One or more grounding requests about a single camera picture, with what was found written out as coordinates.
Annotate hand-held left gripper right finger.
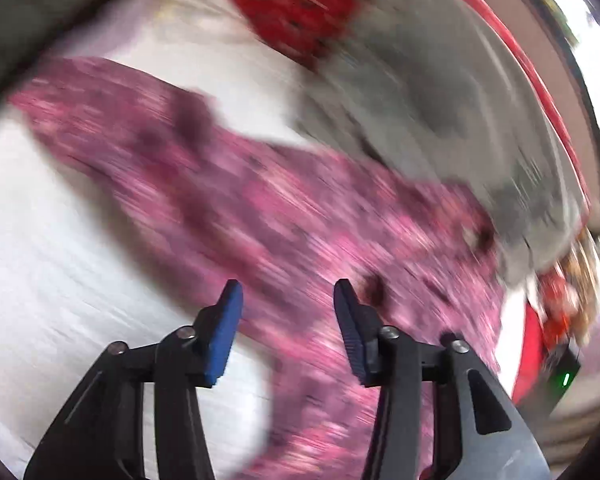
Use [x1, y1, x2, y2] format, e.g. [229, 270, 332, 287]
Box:
[333, 278, 552, 480]

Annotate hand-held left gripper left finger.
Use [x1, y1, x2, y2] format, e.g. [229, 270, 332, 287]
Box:
[24, 279, 244, 480]

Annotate pink floral pants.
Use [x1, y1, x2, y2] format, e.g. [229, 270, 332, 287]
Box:
[10, 57, 511, 480]

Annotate plain red cloth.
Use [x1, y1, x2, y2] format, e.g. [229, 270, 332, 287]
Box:
[512, 305, 551, 401]

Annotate clear plastic bag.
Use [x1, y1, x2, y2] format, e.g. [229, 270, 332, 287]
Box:
[530, 230, 600, 346]

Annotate white quilted bed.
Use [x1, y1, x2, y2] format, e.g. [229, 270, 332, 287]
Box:
[0, 25, 526, 480]

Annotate grey flower pillow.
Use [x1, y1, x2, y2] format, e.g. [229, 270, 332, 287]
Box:
[292, 0, 593, 286]

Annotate white crumpled cloth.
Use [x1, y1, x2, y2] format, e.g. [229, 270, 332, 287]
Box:
[130, 0, 253, 56]

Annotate red printed blanket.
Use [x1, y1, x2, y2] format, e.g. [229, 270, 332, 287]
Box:
[227, 0, 593, 221]

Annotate dark jacket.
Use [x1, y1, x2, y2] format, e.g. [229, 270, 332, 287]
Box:
[0, 0, 146, 116]

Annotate window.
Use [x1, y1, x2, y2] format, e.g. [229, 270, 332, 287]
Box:
[510, 0, 600, 136]

